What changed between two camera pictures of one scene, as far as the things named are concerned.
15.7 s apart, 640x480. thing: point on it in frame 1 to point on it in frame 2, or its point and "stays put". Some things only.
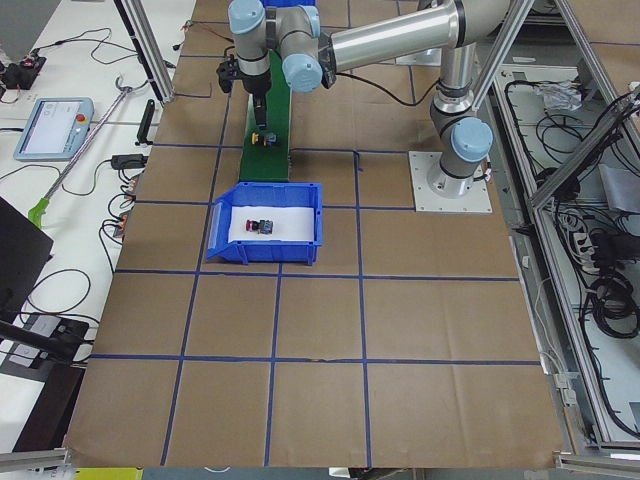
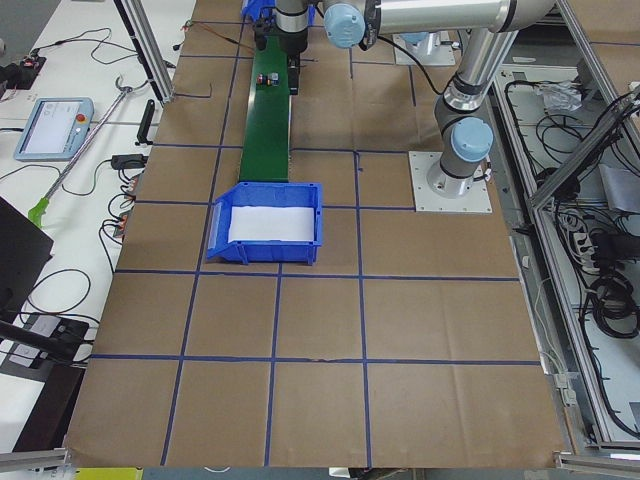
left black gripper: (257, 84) to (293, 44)
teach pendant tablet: (55, 129) stays put
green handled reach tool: (35, 212) stays put
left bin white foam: (288, 223) stays put
